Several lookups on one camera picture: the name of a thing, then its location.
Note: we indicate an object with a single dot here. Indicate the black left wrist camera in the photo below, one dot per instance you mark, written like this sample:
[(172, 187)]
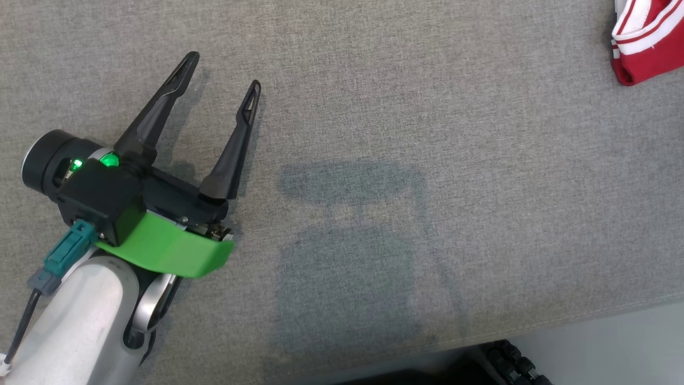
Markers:
[(101, 198)]

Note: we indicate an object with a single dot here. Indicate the red t-shirt white sleeves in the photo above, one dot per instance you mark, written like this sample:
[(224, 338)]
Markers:
[(652, 59)]

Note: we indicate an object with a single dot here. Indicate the black ribbed robot base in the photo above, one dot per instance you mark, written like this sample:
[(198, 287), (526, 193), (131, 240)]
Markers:
[(507, 366)]

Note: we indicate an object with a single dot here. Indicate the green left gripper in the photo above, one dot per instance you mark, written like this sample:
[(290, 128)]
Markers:
[(171, 251)]

